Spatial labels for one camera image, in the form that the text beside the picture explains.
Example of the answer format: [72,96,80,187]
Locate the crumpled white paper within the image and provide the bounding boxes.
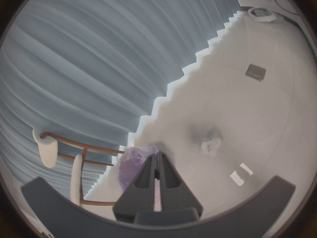
[200,130,222,157]

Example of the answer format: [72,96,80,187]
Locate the white cushioned wooden chair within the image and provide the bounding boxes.
[32,127,126,207]

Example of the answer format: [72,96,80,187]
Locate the purple plastic bag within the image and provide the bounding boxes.
[118,143,162,211]

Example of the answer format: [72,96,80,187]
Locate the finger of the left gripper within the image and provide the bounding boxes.
[113,153,158,224]
[158,151,203,224]

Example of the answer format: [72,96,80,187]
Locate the pale blue curtain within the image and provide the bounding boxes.
[0,0,242,200]

